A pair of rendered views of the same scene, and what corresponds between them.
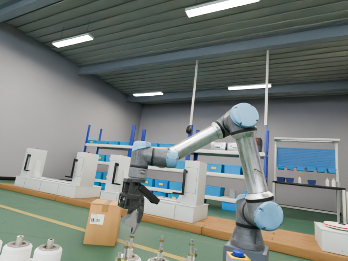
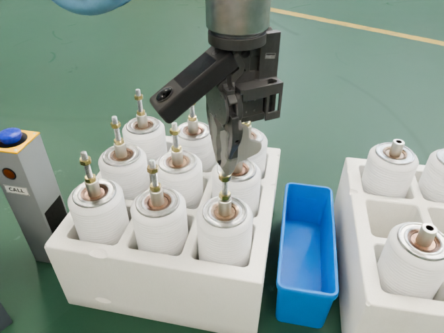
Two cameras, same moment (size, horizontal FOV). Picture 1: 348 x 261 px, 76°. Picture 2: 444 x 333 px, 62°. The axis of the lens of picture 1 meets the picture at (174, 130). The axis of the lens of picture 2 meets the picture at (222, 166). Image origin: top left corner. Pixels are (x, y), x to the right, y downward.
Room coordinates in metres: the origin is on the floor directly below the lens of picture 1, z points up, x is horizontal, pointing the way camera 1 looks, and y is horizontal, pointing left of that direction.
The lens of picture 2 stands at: (1.39, 0.20, 0.69)
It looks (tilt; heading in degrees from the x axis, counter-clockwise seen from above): 37 degrees down; 192
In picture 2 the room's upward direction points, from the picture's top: straight up
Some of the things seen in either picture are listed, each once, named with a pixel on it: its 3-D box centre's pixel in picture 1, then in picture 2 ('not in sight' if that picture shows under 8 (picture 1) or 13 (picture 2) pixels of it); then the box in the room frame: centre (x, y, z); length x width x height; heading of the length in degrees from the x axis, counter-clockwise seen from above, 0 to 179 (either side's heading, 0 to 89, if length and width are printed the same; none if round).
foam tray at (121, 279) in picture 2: not in sight; (182, 219); (0.83, 0.00, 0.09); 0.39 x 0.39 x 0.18; 0
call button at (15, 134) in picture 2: (237, 254); (10, 137); (0.91, -0.29, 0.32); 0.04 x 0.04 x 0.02
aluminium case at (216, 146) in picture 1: (220, 147); not in sight; (5.51, -1.19, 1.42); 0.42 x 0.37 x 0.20; 150
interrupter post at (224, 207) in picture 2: (129, 253); (224, 205); (0.95, 0.12, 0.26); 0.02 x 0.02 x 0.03
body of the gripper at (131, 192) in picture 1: (132, 193); (241, 76); (0.94, 0.13, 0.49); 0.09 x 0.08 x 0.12; 125
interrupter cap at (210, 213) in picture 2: (129, 257); (224, 211); (0.95, 0.12, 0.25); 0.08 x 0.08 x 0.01
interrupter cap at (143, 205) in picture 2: (159, 260); (157, 201); (0.95, 0.00, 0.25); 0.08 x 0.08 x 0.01
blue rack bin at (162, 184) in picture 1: (164, 184); not in sight; (6.19, 0.07, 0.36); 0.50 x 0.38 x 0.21; 154
